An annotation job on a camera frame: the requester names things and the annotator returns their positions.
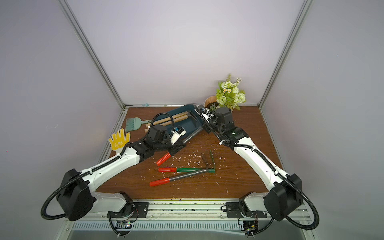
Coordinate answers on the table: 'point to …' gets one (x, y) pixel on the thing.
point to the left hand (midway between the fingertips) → (185, 143)
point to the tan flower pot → (210, 101)
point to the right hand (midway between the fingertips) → (202, 113)
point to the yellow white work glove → (119, 141)
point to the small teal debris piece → (145, 105)
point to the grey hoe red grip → (166, 156)
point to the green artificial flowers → (229, 95)
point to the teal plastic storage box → (191, 125)
